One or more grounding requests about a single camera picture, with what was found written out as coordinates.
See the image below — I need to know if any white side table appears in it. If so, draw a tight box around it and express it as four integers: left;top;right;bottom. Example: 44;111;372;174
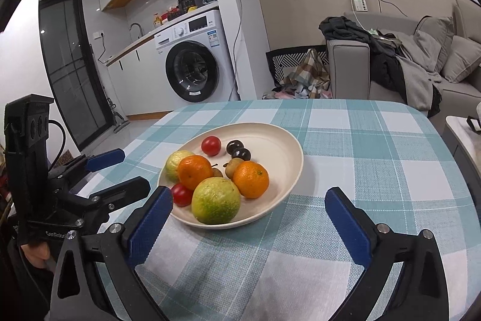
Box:
443;116;481;206

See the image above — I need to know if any plaid cloth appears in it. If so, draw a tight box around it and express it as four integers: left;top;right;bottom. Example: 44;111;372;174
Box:
281;48;332;99

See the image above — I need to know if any black clothes pile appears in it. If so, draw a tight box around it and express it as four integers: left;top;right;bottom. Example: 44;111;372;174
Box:
319;16;442;117

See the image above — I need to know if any orange mandarin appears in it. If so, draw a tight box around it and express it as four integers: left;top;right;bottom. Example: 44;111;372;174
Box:
232;160;270;199
177;155;214;191

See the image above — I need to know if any person's left hand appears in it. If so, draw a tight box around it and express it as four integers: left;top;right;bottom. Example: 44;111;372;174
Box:
20;242;56;272

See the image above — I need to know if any grey cushion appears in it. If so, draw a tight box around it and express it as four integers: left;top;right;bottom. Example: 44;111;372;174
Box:
441;36;481;83

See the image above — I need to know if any grey sofa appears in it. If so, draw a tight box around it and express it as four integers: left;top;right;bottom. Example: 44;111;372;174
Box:
319;14;480;122

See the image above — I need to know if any dark grape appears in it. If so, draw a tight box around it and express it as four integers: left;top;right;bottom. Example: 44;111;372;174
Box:
231;147;251;161
226;140;244;155

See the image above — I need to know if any black laundry basket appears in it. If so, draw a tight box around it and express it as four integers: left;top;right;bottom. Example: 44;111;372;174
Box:
266;45;329;91

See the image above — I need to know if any cream round plate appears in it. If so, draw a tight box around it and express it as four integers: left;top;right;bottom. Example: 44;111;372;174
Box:
170;122;304;230

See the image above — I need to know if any dark glass door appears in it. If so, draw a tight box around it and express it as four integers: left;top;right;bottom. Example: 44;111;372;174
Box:
39;0;113;151

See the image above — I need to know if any green yellow guava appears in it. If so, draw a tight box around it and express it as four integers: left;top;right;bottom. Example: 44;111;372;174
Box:
191;177;241;225

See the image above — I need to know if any brown longan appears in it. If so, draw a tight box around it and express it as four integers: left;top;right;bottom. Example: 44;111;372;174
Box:
212;167;223;177
223;157;244;179

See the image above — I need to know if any white washing machine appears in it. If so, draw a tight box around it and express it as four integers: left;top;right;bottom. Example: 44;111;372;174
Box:
154;9;240;110

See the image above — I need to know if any red cherry tomato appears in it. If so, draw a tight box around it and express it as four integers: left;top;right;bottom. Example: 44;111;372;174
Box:
201;136;222;156
171;183;193;207

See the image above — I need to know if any black rice cooker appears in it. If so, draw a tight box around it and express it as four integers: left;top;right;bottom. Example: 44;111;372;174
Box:
178;0;203;14

